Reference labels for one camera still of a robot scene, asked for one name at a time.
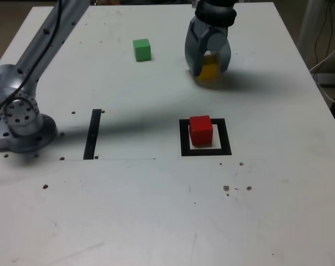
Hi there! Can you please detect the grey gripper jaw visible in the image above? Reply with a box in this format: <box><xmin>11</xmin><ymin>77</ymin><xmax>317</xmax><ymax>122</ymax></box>
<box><xmin>184</xmin><ymin>18</ymin><xmax>212</xmax><ymax>77</ymax></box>
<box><xmin>206</xmin><ymin>27</ymin><xmax>233</xmax><ymax>73</ymax></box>

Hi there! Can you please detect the yellow cube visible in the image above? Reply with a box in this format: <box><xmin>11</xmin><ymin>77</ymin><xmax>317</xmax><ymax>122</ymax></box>
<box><xmin>198</xmin><ymin>53</ymin><xmax>222</xmax><ymax>81</ymax></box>

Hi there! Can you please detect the green cube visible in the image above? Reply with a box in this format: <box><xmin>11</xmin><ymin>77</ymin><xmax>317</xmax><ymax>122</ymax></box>
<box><xmin>133</xmin><ymin>38</ymin><xmax>152</xmax><ymax>62</ymax></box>

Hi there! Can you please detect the red cube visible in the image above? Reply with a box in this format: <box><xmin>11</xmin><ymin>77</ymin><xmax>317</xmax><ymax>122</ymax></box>
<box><xmin>189</xmin><ymin>115</ymin><xmax>214</xmax><ymax>147</ymax></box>

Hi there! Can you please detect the black tape square outline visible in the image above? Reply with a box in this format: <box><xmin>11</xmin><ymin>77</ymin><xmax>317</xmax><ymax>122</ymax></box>
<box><xmin>179</xmin><ymin>118</ymin><xmax>232</xmax><ymax>157</ymax></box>

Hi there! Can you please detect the long grey box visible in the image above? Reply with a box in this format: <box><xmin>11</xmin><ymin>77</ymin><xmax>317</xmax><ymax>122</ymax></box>
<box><xmin>313</xmin><ymin>72</ymin><xmax>335</xmax><ymax>86</ymax></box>

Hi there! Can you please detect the black tape strip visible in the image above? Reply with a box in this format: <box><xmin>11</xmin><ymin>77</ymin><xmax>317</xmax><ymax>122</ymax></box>
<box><xmin>83</xmin><ymin>109</ymin><xmax>102</xmax><ymax>161</ymax></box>

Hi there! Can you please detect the white upright post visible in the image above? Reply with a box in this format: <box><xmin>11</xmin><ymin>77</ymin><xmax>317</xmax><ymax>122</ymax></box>
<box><xmin>297</xmin><ymin>0</ymin><xmax>321</xmax><ymax>60</ymax></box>

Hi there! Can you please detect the white cable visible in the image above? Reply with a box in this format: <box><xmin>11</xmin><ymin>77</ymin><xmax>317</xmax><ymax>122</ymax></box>
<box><xmin>308</xmin><ymin>38</ymin><xmax>335</xmax><ymax>105</ymax></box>

